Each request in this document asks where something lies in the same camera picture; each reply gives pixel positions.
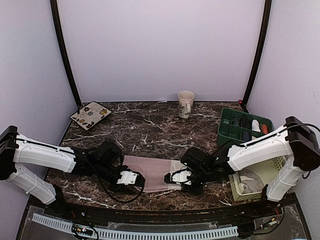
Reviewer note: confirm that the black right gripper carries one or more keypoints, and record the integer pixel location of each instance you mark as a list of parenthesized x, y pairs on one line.
[(198, 190)]

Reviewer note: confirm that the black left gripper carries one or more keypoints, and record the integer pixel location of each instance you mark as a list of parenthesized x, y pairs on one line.
[(121, 188)]

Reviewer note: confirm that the pink cloth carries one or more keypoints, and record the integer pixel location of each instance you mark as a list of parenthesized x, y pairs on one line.
[(154, 171)]

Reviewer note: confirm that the dark green divided organizer tray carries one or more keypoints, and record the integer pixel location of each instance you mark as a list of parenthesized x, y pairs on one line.
[(233, 134)]

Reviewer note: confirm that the navy striped boxer underwear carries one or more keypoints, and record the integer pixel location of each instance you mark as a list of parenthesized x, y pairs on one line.
[(236, 121)]

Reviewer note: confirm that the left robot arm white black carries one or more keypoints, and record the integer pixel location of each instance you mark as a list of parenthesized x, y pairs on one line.
[(17, 150)]

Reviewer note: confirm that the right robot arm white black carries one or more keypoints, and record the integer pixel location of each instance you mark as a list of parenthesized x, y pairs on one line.
[(295, 142)]

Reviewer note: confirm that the grey cloth in basket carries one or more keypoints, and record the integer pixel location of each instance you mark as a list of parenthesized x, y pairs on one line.
[(250, 183)]

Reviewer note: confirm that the floral square ceramic plate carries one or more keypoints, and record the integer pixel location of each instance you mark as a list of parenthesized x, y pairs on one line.
[(88, 116)]

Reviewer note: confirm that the dark blue rolled item tray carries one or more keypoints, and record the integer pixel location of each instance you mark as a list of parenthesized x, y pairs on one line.
[(246, 137)]

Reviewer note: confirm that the light green perforated basket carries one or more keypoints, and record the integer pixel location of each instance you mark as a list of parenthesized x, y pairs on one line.
[(266, 170)]

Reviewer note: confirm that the cream ceramic mug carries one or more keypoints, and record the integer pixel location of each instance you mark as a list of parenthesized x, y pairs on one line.
[(185, 103)]

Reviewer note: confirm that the white rolled sock in tray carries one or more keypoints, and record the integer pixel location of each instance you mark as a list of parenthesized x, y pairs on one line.
[(255, 126)]

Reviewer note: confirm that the orange rolled item in tray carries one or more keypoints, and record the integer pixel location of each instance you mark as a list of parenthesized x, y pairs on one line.
[(264, 129)]

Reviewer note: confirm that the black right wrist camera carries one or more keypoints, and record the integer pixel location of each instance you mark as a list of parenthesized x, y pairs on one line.
[(193, 158)]

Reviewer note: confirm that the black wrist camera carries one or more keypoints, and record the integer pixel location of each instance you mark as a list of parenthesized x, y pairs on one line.
[(108, 152), (193, 158)]

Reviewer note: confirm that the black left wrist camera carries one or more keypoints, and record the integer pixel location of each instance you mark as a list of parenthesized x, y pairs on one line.
[(108, 152)]

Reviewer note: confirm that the grey slotted cable duct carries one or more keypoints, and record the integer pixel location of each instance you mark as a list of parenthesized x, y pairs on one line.
[(84, 232)]

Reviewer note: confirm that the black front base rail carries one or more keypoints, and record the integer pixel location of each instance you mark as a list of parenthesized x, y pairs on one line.
[(170, 207)]

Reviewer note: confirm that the left black frame post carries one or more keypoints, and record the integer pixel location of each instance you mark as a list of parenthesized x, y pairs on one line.
[(63, 51)]

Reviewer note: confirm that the black frame post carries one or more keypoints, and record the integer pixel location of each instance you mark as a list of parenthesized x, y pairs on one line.
[(258, 53), (63, 51)]

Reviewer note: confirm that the right black frame post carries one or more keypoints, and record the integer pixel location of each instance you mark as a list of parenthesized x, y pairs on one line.
[(258, 53)]

